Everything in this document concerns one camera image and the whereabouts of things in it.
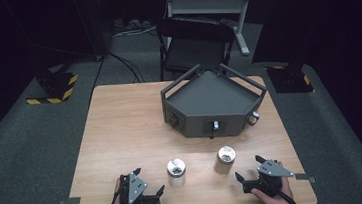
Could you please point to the glass pepper shaker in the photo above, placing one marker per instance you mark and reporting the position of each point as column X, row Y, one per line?
column 225, row 160

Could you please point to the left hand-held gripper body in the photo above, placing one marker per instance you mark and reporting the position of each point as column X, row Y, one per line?
column 134, row 190

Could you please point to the dark grey corner rack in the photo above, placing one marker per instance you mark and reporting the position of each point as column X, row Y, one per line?
column 212, row 99

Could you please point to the black folding chair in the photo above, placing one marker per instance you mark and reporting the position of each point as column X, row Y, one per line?
column 194, row 50

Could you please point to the black yellow striped stand base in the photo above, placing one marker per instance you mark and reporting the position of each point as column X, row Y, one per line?
column 55, row 85
column 289, row 80

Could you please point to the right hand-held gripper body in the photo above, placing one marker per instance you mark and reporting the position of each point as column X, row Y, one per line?
column 269, row 169

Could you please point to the glass salt shaker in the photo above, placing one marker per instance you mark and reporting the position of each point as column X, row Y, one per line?
column 176, row 172

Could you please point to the grey tape strip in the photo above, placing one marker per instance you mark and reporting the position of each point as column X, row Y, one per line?
column 69, row 201
column 305, row 177

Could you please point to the black curtain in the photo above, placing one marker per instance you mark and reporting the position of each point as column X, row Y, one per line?
column 327, row 11

